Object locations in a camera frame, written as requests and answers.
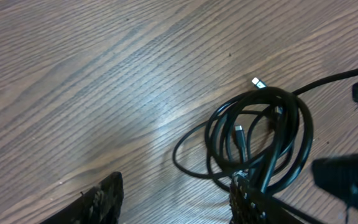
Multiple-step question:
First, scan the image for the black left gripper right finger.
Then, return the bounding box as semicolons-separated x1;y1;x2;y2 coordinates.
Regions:
229;171;302;224

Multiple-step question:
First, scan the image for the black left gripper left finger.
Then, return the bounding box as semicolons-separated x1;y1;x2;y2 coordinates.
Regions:
42;172;124;224

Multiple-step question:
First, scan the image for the black USB-C cable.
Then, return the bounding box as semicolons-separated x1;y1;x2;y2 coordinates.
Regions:
172;86;314;197

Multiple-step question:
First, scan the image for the black braided USB cable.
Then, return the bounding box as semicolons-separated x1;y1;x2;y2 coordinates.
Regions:
250;63;358;97

